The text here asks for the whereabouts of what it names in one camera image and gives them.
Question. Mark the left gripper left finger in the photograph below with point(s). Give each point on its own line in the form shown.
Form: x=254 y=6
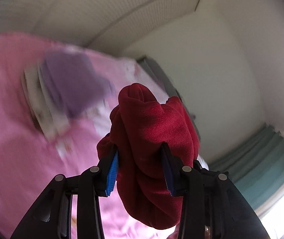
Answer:
x=50 y=214

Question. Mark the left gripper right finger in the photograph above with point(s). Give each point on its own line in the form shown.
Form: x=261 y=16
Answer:
x=212 y=206

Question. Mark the red knit sweater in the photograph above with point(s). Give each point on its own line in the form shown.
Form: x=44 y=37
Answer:
x=140 y=124

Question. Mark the green curtain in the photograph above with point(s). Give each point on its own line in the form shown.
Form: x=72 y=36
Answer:
x=256 y=167

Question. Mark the pink floral duvet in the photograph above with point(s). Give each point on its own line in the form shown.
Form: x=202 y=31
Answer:
x=27 y=160

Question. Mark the folded white brown patterned garment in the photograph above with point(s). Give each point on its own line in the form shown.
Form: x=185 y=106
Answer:
x=52 y=121

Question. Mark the dark grey headboard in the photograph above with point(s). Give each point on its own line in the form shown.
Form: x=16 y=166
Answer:
x=153 y=69

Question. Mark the folded purple garment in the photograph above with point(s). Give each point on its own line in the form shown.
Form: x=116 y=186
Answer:
x=72 y=82

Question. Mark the white louvered wardrobe doors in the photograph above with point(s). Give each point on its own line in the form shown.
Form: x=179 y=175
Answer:
x=104 y=25

